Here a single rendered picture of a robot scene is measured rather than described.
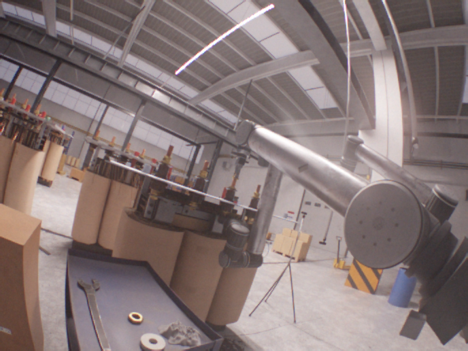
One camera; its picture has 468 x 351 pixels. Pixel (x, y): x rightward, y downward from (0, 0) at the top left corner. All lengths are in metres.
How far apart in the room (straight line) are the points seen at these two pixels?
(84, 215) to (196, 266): 1.82
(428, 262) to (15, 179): 3.41
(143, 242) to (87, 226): 1.72
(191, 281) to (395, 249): 1.34
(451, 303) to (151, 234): 1.37
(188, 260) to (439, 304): 1.40
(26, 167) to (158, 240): 2.18
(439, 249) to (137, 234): 1.38
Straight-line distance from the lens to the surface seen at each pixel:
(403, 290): 5.40
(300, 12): 4.00
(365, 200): 0.48
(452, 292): 0.70
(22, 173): 2.97
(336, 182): 0.59
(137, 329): 0.71
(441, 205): 1.32
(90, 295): 0.79
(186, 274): 1.51
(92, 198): 2.79
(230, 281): 1.80
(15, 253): 0.98
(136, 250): 1.27
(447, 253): 0.73
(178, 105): 10.04
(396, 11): 10.08
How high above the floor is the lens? 1.35
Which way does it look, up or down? 8 degrees up
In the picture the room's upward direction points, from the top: 17 degrees clockwise
